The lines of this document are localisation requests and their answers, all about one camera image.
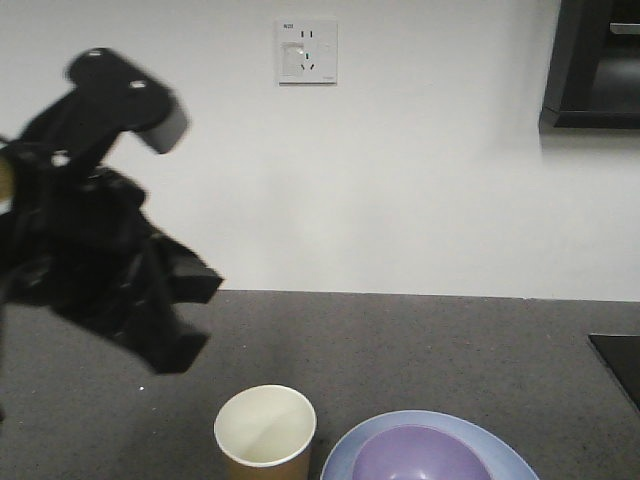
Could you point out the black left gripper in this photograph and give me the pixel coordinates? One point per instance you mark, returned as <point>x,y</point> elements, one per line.
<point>84,249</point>

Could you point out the purple plastic bowl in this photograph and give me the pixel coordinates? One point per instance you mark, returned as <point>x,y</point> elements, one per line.
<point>417,452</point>

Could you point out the paper cup brown sleeve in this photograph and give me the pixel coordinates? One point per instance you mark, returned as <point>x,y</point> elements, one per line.
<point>265,432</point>

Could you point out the light blue plate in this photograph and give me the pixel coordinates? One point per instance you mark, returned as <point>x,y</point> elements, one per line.
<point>500,459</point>

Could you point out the black induction cooktop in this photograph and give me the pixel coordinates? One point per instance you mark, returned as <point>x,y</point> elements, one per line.
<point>621,354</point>

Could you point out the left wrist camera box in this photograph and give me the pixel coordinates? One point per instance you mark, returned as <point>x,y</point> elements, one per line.
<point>110,95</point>

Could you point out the white wall power socket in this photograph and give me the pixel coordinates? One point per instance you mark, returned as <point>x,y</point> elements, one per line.
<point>306,51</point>

